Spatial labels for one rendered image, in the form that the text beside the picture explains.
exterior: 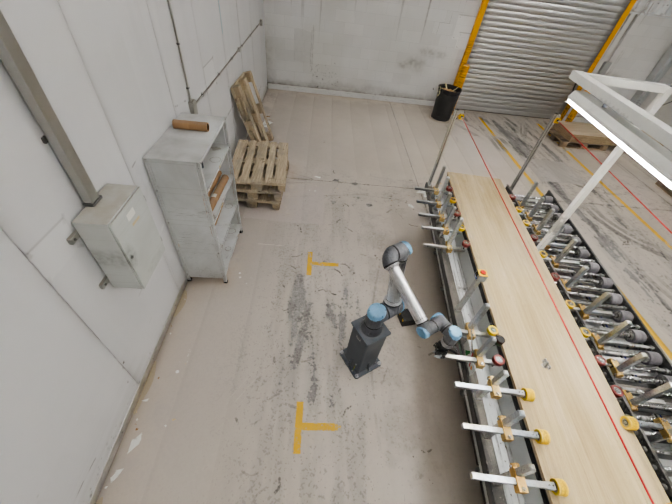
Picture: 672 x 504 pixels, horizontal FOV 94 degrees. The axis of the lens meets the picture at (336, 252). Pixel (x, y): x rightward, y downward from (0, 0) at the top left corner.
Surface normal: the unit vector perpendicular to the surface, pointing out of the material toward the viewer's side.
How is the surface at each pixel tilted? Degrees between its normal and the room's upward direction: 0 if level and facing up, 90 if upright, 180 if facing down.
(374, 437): 0
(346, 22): 90
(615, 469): 0
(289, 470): 0
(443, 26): 90
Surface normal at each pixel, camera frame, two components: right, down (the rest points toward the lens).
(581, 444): 0.11, -0.70
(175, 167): 0.01, 0.71
